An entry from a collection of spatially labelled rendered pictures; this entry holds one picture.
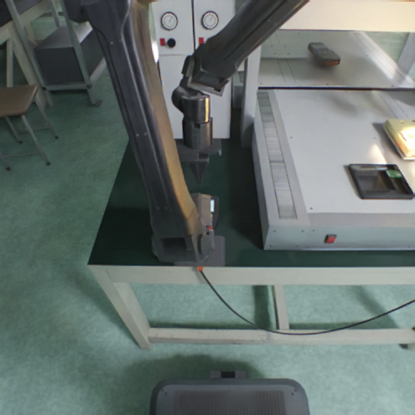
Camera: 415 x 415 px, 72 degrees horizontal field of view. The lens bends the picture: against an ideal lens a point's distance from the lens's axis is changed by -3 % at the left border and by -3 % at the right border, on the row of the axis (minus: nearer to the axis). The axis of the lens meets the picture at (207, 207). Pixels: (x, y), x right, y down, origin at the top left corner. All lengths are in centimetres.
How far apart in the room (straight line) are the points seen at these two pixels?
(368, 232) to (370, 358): 89
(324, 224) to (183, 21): 64
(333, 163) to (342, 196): 13
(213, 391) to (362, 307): 86
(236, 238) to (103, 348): 94
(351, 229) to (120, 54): 59
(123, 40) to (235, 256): 54
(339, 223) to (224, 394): 69
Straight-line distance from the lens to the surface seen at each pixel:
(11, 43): 299
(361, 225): 74
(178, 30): 93
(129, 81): 38
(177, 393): 114
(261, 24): 49
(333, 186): 80
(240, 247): 76
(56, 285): 175
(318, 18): 90
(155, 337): 131
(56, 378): 156
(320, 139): 95
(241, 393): 113
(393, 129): 103
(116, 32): 38
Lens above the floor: 138
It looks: 48 degrees down
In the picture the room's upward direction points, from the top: 2 degrees counter-clockwise
